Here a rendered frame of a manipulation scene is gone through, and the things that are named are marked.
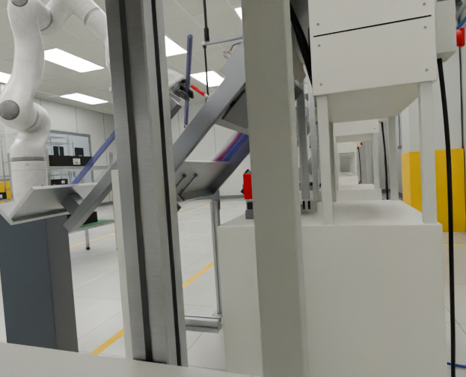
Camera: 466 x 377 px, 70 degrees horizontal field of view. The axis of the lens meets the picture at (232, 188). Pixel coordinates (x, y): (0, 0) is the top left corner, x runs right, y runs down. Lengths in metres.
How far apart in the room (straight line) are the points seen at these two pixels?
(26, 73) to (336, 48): 1.10
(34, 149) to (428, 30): 1.35
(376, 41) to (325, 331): 0.85
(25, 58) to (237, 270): 1.09
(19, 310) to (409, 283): 1.33
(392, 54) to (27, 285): 1.43
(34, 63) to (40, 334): 1.01
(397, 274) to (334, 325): 0.24
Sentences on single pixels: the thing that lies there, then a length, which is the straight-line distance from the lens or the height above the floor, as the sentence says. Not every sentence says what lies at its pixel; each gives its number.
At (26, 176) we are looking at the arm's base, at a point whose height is 0.82.
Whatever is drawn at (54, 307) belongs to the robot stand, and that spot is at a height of 0.33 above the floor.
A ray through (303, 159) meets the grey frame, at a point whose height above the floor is 0.84.
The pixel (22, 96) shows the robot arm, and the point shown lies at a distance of 1.47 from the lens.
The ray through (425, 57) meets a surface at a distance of 1.08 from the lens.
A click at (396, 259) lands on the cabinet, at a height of 0.52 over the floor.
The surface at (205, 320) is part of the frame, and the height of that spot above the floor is 0.32.
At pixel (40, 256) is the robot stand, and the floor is 0.53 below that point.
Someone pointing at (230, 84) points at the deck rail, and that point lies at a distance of 1.10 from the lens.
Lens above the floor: 0.79
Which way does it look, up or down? 3 degrees down
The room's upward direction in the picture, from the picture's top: 4 degrees counter-clockwise
